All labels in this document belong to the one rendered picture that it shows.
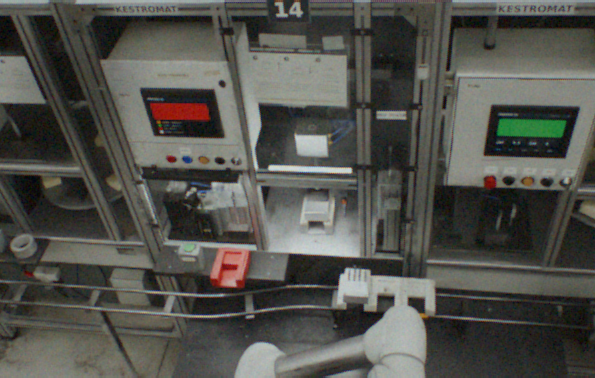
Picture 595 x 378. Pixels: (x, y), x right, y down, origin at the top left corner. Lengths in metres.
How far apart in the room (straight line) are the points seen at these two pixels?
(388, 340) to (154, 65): 1.11
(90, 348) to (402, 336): 2.13
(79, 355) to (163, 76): 1.98
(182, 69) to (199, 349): 1.17
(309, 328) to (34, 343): 1.73
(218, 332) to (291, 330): 0.30
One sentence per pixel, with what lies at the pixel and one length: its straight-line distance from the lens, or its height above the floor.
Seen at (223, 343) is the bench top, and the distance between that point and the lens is 2.68.
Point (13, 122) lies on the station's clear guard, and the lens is 2.55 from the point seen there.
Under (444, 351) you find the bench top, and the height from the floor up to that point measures 0.68.
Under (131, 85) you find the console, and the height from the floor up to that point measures 1.74.
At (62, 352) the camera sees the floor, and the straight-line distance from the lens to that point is 3.74.
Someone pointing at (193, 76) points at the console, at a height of 1.78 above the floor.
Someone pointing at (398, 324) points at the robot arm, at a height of 1.26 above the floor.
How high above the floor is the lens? 2.93
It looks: 45 degrees down
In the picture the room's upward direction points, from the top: 7 degrees counter-clockwise
